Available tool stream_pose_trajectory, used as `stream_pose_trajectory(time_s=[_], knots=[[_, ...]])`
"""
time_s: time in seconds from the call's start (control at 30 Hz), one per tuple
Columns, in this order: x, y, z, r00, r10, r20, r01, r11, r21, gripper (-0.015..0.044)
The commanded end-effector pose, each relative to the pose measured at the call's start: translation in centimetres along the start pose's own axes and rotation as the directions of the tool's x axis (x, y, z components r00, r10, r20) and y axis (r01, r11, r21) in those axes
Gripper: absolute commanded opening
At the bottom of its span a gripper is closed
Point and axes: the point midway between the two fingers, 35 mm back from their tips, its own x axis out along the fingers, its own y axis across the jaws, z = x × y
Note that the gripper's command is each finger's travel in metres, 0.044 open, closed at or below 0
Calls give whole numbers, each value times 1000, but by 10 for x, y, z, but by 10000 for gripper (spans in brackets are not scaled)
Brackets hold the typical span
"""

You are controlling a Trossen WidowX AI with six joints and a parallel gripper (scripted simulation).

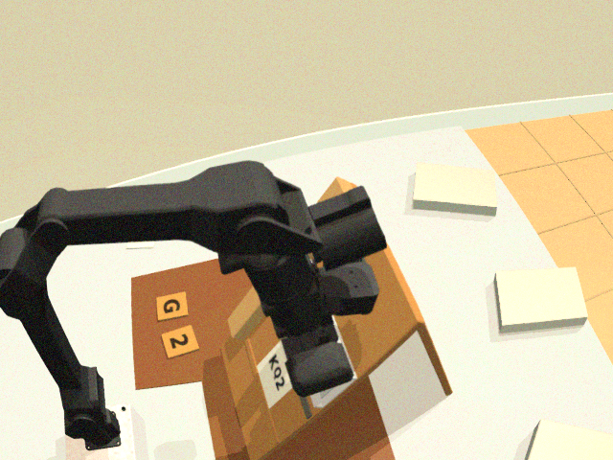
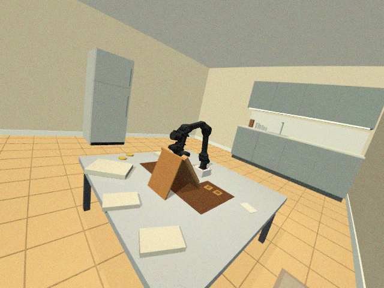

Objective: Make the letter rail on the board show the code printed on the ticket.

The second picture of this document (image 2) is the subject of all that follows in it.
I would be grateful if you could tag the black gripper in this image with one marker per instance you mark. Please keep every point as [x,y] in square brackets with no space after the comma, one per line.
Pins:
[181,151]

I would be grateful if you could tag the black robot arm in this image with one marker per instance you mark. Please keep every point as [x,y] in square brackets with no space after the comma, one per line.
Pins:
[181,135]

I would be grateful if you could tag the white flat card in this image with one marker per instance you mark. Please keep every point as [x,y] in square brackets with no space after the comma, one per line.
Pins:
[249,208]

